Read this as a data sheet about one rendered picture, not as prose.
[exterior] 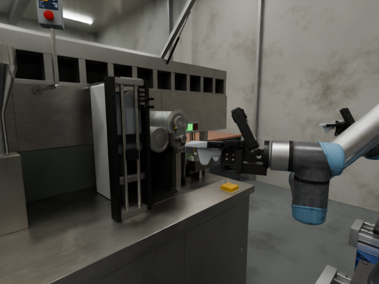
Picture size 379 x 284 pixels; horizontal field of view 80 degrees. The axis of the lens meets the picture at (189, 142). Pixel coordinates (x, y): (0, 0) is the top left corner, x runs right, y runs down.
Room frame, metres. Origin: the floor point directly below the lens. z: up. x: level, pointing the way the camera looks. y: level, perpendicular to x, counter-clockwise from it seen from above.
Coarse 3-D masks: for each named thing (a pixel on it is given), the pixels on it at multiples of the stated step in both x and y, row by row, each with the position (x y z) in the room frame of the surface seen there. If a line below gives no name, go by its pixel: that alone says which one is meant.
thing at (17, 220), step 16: (0, 64) 0.73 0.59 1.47; (0, 80) 0.74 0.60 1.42; (0, 96) 0.74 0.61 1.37; (0, 112) 0.75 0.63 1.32; (0, 128) 0.75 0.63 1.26; (0, 144) 0.75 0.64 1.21; (0, 160) 0.72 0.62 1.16; (16, 160) 0.75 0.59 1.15; (0, 176) 0.72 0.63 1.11; (16, 176) 0.75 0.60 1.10; (0, 192) 0.72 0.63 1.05; (16, 192) 0.75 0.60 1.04; (0, 208) 0.71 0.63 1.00; (16, 208) 0.74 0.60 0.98; (0, 224) 0.71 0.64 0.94; (16, 224) 0.74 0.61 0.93
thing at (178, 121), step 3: (177, 117) 1.17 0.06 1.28; (180, 117) 1.18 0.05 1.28; (174, 120) 1.16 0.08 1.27; (177, 120) 1.16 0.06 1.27; (180, 120) 1.18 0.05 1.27; (183, 120) 1.20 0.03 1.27; (174, 123) 1.16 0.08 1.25; (177, 123) 1.16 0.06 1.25; (180, 123) 1.18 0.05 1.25; (174, 126) 1.16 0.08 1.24; (177, 126) 1.16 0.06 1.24; (180, 126) 1.19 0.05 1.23; (183, 126) 1.20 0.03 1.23; (180, 129) 1.18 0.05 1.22
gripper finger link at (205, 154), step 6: (186, 144) 0.55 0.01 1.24; (192, 144) 0.54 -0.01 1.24; (198, 144) 0.54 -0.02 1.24; (204, 144) 0.54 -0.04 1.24; (198, 150) 0.54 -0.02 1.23; (204, 150) 0.54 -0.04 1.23; (210, 150) 0.55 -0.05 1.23; (216, 150) 0.55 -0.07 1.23; (204, 156) 0.54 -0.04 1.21; (210, 156) 0.55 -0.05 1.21; (216, 156) 0.55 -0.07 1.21; (204, 162) 0.54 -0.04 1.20
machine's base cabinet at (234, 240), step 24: (216, 216) 1.01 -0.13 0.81; (240, 216) 1.17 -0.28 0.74; (168, 240) 0.81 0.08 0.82; (192, 240) 0.90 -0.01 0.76; (216, 240) 1.02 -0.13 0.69; (240, 240) 1.18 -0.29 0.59; (120, 264) 0.66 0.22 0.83; (144, 264) 0.73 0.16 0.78; (168, 264) 0.80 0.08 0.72; (192, 264) 0.90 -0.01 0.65; (216, 264) 1.02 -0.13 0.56; (240, 264) 1.18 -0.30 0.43
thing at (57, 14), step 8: (40, 0) 0.80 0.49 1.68; (48, 0) 0.81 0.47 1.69; (56, 0) 0.82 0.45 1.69; (40, 8) 0.80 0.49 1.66; (48, 8) 0.81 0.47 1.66; (56, 8) 0.82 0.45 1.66; (40, 16) 0.80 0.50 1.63; (48, 16) 0.80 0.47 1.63; (56, 16) 0.82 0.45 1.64; (40, 24) 0.81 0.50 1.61; (48, 24) 0.81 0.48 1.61; (56, 24) 0.82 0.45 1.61
